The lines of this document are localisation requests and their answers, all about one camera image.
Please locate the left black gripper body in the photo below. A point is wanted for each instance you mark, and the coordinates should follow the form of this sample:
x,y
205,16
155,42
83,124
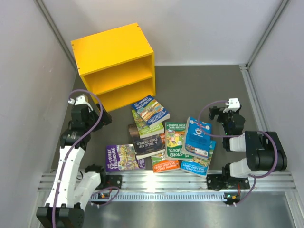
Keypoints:
x,y
93,119

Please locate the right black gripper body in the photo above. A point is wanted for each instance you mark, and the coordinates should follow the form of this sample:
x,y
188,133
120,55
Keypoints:
x,y
225,117

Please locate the blue thick paperback book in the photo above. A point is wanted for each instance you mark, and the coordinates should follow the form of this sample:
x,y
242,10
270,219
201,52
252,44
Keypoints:
x,y
196,142

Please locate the lime 65-storey treehouse book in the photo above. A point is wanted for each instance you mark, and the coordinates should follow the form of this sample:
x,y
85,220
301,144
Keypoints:
x,y
143,129

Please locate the purple 52-storey treehouse book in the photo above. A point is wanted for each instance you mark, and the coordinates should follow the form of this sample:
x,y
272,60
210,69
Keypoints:
x,y
123,158

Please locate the blue 91-storey treehouse book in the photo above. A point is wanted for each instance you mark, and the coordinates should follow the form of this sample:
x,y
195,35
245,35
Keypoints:
x,y
151,111

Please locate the dark Tale of Two Cities book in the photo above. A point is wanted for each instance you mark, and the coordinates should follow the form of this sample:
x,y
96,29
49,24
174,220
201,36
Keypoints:
x,y
145,147

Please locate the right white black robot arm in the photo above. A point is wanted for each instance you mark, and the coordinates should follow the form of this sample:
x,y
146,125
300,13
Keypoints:
x,y
264,152

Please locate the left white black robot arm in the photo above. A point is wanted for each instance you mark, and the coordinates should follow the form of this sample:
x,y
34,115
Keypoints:
x,y
67,201

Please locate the green 104-storey treehouse book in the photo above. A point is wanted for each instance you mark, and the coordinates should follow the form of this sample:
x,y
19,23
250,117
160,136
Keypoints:
x,y
174,135

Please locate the yellow wooden shelf box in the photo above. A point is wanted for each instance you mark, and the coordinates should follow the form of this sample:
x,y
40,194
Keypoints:
x,y
116,65

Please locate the light blue treehouse book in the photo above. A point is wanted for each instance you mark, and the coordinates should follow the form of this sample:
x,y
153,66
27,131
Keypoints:
x,y
198,166

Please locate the orange 78-storey treehouse book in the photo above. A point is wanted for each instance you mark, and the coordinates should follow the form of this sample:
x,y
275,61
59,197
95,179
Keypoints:
x,y
161,161

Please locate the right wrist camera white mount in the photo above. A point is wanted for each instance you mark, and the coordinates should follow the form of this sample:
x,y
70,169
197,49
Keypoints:
x,y
232,105

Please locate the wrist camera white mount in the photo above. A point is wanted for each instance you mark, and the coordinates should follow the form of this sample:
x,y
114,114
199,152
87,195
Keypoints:
x,y
80,100
232,105

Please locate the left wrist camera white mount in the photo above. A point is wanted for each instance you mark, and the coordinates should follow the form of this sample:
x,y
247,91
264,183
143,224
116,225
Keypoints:
x,y
80,100

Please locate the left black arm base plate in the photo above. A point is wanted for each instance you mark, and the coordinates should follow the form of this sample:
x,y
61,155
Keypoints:
x,y
113,180

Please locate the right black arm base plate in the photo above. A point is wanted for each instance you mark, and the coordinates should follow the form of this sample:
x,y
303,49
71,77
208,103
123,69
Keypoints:
x,y
219,182

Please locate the aluminium mounting rail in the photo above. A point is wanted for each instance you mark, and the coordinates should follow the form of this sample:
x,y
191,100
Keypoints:
x,y
183,186

